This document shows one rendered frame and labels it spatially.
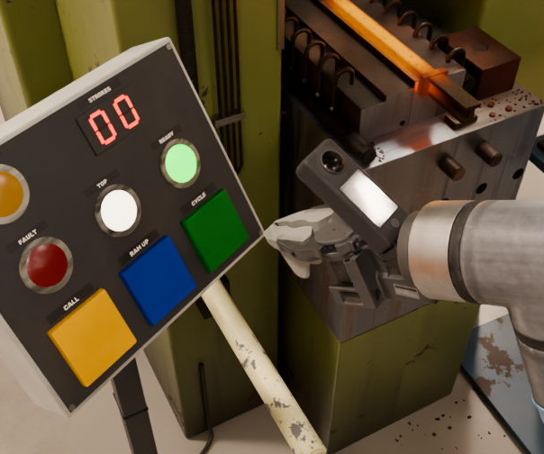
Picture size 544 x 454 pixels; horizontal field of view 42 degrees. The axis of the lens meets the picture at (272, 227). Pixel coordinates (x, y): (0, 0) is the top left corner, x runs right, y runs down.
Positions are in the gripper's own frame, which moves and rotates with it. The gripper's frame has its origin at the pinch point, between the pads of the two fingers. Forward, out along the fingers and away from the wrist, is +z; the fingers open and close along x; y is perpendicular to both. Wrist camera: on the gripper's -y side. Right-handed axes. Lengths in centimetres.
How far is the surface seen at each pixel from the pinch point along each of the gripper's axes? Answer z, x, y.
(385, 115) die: 12.2, 39.6, 6.0
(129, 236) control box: 10.6, -10.4, -5.6
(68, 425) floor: 108, -3, 61
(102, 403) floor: 106, 7, 62
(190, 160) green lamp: 10.2, 1.3, -8.4
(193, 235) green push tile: 9.8, -3.5, -1.0
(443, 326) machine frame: 30, 55, 65
